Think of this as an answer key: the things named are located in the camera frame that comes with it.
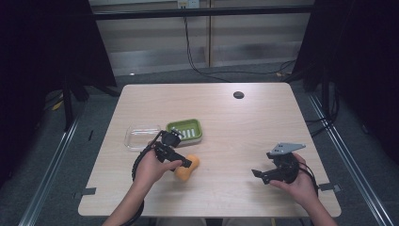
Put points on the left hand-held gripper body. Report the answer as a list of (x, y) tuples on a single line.
[(165, 150)]

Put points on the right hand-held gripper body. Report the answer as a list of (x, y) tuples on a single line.
[(284, 164)]

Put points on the orange soap bar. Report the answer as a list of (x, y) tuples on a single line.
[(189, 171)]

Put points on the person's left hand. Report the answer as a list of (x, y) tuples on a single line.
[(149, 171)]

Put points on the person's right hand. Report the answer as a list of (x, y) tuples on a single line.
[(302, 186)]

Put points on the clear plastic tray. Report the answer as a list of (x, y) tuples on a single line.
[(139, 137)]

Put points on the green soap dish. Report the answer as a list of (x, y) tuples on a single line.
[(188, 129)]

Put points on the black table grommet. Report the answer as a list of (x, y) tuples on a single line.
[(238, 94)]

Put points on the black metal stand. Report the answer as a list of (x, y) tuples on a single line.
[(67, 106)]

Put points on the black curtain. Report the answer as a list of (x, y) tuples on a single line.
[(37, 62), (360, 62)]

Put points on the black horizontal bar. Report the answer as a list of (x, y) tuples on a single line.
[(200, 12)]

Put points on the grey table bracket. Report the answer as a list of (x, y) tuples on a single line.
[(85, 191), (330, 187)]

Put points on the metal floor rail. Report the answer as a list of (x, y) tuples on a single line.
[(50, 175), (351, 157)]

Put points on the white wall outlet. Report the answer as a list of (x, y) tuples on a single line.
[(188, 3)]

